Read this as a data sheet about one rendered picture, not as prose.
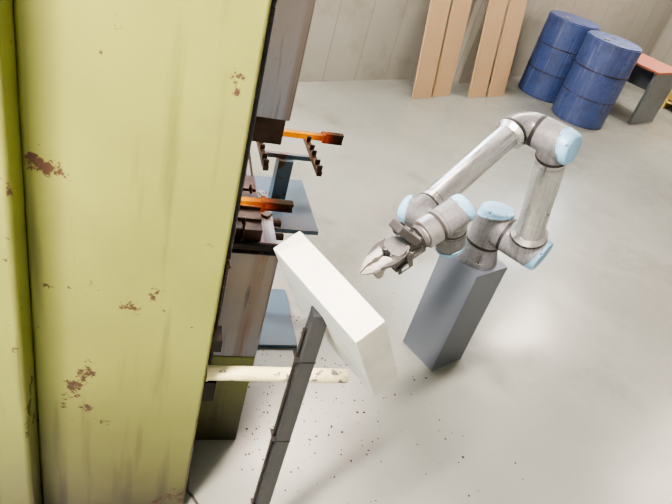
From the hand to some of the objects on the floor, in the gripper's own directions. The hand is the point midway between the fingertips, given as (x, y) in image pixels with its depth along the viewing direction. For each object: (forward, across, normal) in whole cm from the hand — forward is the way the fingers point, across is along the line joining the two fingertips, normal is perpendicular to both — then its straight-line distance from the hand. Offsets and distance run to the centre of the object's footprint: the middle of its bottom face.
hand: (363, 269), depth 164 cm
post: (+70, -12, -83) cm, 110 cm away
